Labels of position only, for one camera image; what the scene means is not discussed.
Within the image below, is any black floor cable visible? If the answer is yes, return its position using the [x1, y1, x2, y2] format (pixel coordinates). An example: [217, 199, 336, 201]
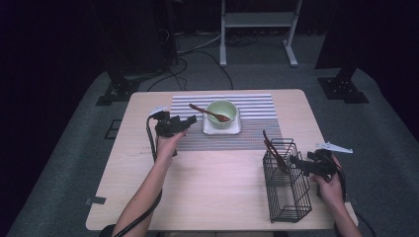
[146, 48, 235, 93]

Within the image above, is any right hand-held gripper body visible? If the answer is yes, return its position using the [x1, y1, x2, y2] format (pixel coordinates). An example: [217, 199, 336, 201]
[305, 141, 354, 184]

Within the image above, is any person's right hand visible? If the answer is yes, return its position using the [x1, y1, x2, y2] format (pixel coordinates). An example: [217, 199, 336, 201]
[309, 154, 346, 211]

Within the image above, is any black stand base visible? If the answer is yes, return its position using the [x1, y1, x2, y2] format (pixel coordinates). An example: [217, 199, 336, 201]
[314, 62, 370, 105]
[95, 70, 166, 107]

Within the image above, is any light green bowl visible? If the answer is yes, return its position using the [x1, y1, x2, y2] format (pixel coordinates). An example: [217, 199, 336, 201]
[206, 99, 239, 130]

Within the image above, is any white square plate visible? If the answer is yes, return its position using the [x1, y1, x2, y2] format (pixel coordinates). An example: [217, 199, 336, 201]
[202, 107, 242, 136]

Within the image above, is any white metal stand frame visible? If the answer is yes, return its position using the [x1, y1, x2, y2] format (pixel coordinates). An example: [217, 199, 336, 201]
[218, 0, 303, 68]

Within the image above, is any person's left hand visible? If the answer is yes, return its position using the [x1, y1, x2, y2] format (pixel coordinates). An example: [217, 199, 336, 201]
[154, 129, 189, 166]

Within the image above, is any black wire utensil basket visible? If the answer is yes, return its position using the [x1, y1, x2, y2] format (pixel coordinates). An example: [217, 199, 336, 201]
[262, 137, 313, 224]

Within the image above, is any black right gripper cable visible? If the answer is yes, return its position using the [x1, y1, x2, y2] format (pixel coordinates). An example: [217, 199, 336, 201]
[333, 161, 377, 237]

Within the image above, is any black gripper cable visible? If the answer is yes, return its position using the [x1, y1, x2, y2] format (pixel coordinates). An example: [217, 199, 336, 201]
[333, 161, 377, 237]
[113, 116, 164, 237]

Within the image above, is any striped woven placemat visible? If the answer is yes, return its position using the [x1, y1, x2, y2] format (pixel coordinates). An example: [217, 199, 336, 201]
[163, 94, 284, 152]

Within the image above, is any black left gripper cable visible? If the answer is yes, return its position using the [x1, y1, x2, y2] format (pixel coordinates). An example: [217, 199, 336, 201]
[113, 116, 164, 237]

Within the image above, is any grey floor cable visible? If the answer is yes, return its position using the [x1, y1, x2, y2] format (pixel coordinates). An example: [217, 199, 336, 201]
[176, 31, 222, 55]

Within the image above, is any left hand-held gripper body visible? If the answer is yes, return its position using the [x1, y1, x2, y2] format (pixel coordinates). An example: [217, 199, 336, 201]
[147, 106, 186, 138]

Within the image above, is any reddish brown wooden spoon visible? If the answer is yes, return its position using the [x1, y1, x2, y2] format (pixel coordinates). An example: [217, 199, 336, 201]
[188, 103, 232, 123]

